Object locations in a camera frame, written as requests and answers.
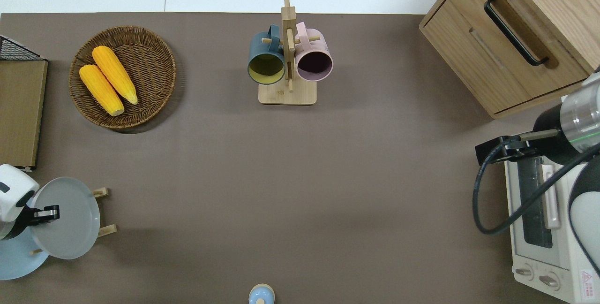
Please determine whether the yellow corn cob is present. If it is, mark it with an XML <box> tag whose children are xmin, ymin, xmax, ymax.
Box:
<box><xmin>79</xmin><ymin>64</ymin><xmax>125</xmax><ymax>117</ymax></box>
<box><xmin>92</xmin><ymin>46</ymin><xmax>139</xmax><ymax>105</ymax></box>

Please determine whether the wooden mug tree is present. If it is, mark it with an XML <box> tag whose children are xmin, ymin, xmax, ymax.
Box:
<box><xmin>258</xmin><ymin>0</ymin><xmax>322</xmax><ymax>106</ymax></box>

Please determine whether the low wooden plate rack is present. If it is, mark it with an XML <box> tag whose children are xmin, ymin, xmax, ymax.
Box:
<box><xmin>29</xmin><ymin>187</ymin><xmax>118</xmax><ymax>256</ymax></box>

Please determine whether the gray plate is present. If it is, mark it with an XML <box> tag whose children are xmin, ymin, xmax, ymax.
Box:
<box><xmin>29</xmin><ymin>177</ymin><xmax>101</xmax><ymax>260</ymax></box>

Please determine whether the light blue plate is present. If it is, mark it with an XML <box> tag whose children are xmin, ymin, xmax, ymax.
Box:
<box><xmin>0</xmin><ymin>236</ymin><xmax>50</xmax><ymax>280</ymax></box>

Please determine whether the black wire wooden shelf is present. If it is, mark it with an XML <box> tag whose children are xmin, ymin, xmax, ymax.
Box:
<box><xmin>0</xmin><ymin>35</ymin><xmax>49</xmax><ymax>172</ymax></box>

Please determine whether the wooden drawer cabinet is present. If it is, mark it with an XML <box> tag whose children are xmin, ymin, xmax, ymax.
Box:
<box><xmin>419</xmin><ymin>0</ymin><xmax>600</xmax><ymax>119</ymax></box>

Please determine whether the small blue bell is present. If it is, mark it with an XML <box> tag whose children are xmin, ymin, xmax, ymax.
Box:
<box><xmin>248</xmin><ymin>284</ymin><xmax>275</xmax><ymax>304</ymax></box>

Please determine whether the toaster oven door handle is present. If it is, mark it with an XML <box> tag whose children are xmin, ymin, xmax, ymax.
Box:
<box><xmin>541</xmin><ymin>163</ymin><xmax>562</xmax><ymax>229</ymax></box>

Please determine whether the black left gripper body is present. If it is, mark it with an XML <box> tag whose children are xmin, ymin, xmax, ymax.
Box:
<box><xmin>9</xmin><ymin>205</ymin><xmax>46</xmax><ymax>240</ymax></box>

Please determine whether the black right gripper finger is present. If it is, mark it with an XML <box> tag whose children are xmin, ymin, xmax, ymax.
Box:
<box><xmin>475</xmin><ymin>136</ymin><xmax>507</xmax><ymax>167</ymax></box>
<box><xmin>506</xmin><ymin>136</ymin><xmax>540</xmax><ymax>161</ymax></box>

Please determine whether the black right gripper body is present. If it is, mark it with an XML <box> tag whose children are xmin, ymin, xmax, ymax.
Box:
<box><xmin>532</xmin><ymin>105</ymin><xmax>571</xmax><ymax>164</ymax></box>

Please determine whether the pink mug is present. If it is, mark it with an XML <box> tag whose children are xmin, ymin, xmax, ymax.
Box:
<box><xmin>294</xmin><ymin>22</ymin><xmax>334</xmax><ymax>82</ymax></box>

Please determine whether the brown wicker basket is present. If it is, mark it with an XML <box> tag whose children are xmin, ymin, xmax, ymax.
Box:
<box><xmin>69</xmin><ymin>26</ymin><xmax>177</xmax><ymax>129</ymax></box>

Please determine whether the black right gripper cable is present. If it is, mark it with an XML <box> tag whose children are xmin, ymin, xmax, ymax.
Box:
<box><xmin>472</xmin><ymin>141</ymin><xmax>600</xmax><ymax>236</ymax></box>

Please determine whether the white toaster oven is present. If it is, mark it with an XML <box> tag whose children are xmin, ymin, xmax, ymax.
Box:
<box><xmin>504</xmin><ymin>156</ymin><xmax>600</xmax><ymax>304</ymax></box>

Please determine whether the brown table mat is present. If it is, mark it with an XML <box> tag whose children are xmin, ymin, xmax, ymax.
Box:
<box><xmin>0</xmin><ymin>12</ymin><xmax>579</xmax><ymax>304</ymax></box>

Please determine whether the dark blue mug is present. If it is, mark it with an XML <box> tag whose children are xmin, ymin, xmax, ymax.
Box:
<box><xmin>247</xmin><ymin>24</ymin><xmax>286</xmax><ymax>85</ymax></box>

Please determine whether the black cabinet handle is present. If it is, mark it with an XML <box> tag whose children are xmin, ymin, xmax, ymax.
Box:
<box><xmin>484</xmin><ymin>0</ymin><xmax>550</xmax><ymax>67</ymax></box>

